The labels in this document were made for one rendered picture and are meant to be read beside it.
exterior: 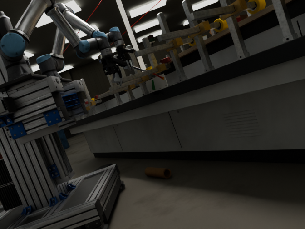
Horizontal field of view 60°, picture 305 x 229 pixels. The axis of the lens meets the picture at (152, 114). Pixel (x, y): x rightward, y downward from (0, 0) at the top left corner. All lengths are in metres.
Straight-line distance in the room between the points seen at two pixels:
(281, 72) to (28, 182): 1.67
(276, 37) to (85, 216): 1.43
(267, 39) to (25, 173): 1.71
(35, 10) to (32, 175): 1.04
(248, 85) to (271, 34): 0.30
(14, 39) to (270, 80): 1.34
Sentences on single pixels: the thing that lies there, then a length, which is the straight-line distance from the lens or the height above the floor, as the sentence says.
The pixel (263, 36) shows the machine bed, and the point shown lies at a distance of 1.63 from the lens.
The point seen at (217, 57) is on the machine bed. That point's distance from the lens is 1.83.
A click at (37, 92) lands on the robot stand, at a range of 1.67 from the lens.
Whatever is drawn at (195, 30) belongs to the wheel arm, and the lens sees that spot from 1.57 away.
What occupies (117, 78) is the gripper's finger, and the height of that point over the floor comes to 0.86.
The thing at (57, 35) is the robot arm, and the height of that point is 1.39.
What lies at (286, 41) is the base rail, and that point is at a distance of 1.32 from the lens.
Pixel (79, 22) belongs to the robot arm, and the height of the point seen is 1.38.
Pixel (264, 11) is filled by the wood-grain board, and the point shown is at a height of 0.89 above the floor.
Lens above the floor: 0.69
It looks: 4 degrees down
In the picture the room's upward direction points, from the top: 20 degrees counter-clockwise
